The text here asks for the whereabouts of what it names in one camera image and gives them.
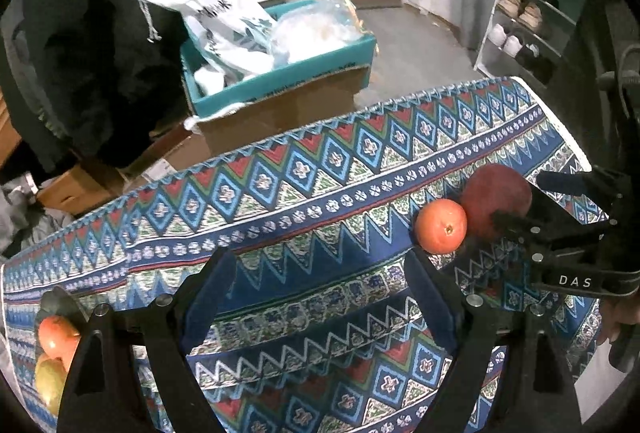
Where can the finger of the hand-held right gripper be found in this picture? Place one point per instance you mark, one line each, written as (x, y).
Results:
(520, 223)
(565, 185)

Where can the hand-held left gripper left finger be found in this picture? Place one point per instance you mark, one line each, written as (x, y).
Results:
(205, 308)

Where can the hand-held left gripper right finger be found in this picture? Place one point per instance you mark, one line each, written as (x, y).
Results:
(430, 308)

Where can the red apple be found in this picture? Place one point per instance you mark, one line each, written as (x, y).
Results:
(492, 193)

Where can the dark green plate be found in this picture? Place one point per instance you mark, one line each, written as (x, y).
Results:
(57, 303)

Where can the small orange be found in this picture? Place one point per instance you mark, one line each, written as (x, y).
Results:
(55, 335)

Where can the yellow pear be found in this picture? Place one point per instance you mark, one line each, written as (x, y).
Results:
(50, 383)

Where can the person's right hand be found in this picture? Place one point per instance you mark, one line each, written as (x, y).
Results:
(612, 320)

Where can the flat cardboard box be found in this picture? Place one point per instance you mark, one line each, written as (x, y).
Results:
(175, 158)

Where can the patterned blue tablecloth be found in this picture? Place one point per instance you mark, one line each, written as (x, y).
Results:
(310, 193)

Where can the grey jacket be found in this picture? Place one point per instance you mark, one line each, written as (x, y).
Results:
(25, 223)

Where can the teal box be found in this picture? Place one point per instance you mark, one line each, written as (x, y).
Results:
(280, 83)

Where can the clear plastic bag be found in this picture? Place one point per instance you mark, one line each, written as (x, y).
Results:
(315, 30)

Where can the hanging dark coats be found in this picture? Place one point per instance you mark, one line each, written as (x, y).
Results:
(100, 38)

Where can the white printed plastic bag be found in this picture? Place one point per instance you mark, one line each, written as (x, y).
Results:
(210, 13)

